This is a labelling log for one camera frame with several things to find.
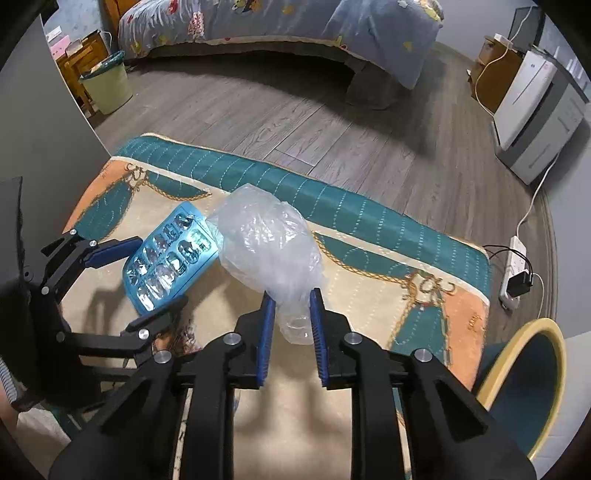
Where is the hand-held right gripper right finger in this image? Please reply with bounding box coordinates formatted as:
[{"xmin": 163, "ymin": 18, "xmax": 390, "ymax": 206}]
[{"xmin": 309, "ymin": 287, "xmax": 537, "ymax": 480}]

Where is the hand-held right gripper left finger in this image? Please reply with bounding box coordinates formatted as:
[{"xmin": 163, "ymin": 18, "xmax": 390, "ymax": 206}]
[{"xmin": 48, "ymin": 291, "xmax": 278, "ymax": 480}]

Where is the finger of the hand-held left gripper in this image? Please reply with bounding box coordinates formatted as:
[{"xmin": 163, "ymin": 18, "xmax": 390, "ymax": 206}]
[
  {"xmin": 55, "ymin": 294, "xmax": 190, "ymax": 358},
  {"xmin": 24, "ymin": 229, "xmax": 145, "ymax": 298}
]

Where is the blue blister pack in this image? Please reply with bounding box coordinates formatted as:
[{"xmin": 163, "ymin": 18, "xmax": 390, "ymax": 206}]
[{"xmin": 122, "ymin": 200, "xmax": 221, "ymax": 317}]

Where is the clear plastic bag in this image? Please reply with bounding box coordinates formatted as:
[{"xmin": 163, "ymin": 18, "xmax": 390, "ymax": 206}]
[{"xmin": 209, "ymin": 183, "xmax": 325, "ymax": 346}]

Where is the yellow teal bin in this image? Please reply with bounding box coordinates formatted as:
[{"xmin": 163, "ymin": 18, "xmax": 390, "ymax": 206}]
[{"xmin": 475, "ymin": 318, "xmax": 568, "ymax": 460}]

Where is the patterned teal orange rug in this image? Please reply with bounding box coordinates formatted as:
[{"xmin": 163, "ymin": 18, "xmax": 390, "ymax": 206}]
[{"xmin": 60, "ymin": 134, "xmax": 492, "ymax": 480}]

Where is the green wastebasket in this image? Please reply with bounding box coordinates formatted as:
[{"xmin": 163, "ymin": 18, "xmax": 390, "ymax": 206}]
[{"xmin": 78, "ymin": 51, "xmax": 134, "ymax": 115}]

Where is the wooden nightstand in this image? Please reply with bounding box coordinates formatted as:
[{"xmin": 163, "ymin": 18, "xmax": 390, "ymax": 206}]
[{"xmin": 55, "ymin": 30, "xmax": 114, "ymax": 116}]

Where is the black power adapter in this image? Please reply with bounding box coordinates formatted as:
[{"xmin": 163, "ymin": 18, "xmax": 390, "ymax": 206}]
[{"xmin": 507, "ymin": 272, "xmax": 534, "ymax": 298}]

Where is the white power strip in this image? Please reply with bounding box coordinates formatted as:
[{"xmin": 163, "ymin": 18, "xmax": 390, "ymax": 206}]
[{"xmin": 499, "ymin": 235, "xmax": 528, "ymax": 311}]

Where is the wooden headboard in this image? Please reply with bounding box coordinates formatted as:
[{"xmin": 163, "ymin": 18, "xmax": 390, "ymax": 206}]
[{"xmin": 104, "ymin": 0, "xmax": 141, "ymax": 24}]

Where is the bed with blue duvet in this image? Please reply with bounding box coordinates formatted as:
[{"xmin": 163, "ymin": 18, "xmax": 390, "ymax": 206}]
[{"xmin": 117, "ymin": 0, "xmax": 445, "ymax": 90}]

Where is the white grey air purifier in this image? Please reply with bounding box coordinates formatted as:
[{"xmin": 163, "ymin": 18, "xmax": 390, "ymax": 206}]
[{"xmin": 493, "ymin": 50, "xmax": 589, "ymax": 185}]

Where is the wooden cabinet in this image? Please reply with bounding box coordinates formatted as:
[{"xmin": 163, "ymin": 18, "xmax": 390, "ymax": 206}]
[{"xmin": 468, "ymin": 36, "xmax": 522, "ymax": 114}]

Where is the dark flat monitor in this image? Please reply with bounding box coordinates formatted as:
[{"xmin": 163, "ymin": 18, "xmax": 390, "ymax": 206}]
[{"xmin": 508, "ymin": 6, "xmax": 546, "ymax": 54}]

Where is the black cable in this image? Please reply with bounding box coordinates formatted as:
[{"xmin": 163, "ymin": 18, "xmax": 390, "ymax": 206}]
[{"xmin": 482, "ymin": 244, "xmax": 532, "ymax": 278}]

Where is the white power cable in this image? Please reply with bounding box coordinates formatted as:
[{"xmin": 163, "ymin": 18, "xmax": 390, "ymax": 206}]
[{"xmin": 515, "ymin": 152, "xmax": 561, "ymax": 238}]

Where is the beige cable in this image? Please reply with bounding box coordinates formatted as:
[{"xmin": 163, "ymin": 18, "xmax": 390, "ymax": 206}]
[{"xmin": 471, "ymin": 41, "xmax": 511, "ymax": 118}]

